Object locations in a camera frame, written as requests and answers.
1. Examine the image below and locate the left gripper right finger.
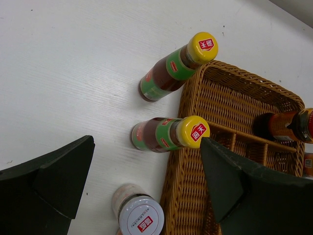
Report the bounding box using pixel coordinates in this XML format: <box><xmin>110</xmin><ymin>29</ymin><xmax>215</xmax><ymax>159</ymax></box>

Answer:
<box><xmin>201</xmin><ymin>138</ymin><xmax>313</xmax><ymax>235</ymax></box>

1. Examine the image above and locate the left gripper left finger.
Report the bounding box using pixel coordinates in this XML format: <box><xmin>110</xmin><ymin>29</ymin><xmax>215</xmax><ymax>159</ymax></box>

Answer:
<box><xmin>0</xmin><ymin>135</ymin><xmax>95</xmax><ymax>235</ymax></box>

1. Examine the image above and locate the red-lid sauce jar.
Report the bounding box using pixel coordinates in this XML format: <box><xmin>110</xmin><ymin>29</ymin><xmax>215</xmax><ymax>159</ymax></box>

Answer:
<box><xmin>253</xmin><ymin>108</ymin><xmax>313</xmax><ymax>144</ymax></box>
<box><xmin>303</xmin><ymin>152</ymin><xmax>313</xmax><ymax>178</ymax></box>

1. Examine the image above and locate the white-lid spice jar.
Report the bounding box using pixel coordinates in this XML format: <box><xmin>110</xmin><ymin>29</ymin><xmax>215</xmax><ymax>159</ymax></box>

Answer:
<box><xmin>112</xmin><ymin>184</ymin><xmax>164</xmax><ymax>235</ymax></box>

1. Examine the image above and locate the yellow-cap sauce bottle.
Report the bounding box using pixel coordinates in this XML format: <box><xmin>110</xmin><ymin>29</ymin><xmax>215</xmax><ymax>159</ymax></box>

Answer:
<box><xmin>130</xmin><ymin>116</ymin><xmax>210</xmax><ymax>153</ymax></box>
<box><xmin>138</xmin><ymin>32</ymin><xmax>218</xmax><ymax>102</ymax></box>

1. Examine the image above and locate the brown wicker basket tray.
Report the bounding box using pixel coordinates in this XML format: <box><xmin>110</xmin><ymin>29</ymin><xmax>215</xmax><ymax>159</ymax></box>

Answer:
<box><xmin>160</xmin><ymin>60</ymin><xmax>305</xmax><ymax>235</ymax></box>

